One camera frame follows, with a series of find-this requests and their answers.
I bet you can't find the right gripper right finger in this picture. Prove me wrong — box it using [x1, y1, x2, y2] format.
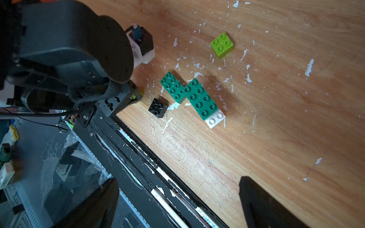
[239, 176, 308, 228]

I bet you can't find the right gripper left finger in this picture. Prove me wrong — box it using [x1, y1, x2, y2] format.
[53, 178, 119, 228]

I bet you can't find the white lego brick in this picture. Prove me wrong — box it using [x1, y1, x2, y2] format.
[205, 109, 226, 129]

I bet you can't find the dark green long lego brick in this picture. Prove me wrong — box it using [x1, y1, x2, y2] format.
[183, 79, 218, 121]

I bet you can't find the lime green lego brick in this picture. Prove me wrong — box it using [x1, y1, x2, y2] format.
[210, 33, 234, 59]

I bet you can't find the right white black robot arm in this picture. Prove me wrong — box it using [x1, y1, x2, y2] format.
[1, 1, 225, 228]

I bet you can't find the black lego brick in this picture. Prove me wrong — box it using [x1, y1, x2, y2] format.
[148, 98, 168, 118]

